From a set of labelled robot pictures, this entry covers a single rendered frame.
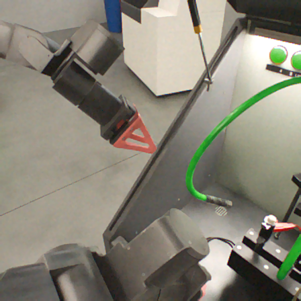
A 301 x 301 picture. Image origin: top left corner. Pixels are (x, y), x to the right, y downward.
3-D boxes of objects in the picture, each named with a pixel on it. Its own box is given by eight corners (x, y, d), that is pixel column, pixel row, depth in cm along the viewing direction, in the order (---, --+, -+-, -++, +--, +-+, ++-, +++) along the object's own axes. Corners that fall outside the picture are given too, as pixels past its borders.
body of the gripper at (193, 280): (215, 277, 34) (184, 277, 28) (164, 331, 35) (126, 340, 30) (185, 239, 38) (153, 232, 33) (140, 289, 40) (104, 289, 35)
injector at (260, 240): (239, 271, 76) (257, 226, 63) (248, 260, 79) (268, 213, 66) (248, 278, 75) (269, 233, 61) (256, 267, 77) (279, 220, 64)
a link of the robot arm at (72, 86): (48, 80, 47) (44, 85, 41) (73, 49, 45) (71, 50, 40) (80, 106, 49) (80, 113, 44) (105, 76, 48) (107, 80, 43)
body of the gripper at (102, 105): (128, 99, 53) (98, 73, 50) (135, 114, 44) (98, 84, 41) (107, 123, 54) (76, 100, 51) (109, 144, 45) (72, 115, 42)
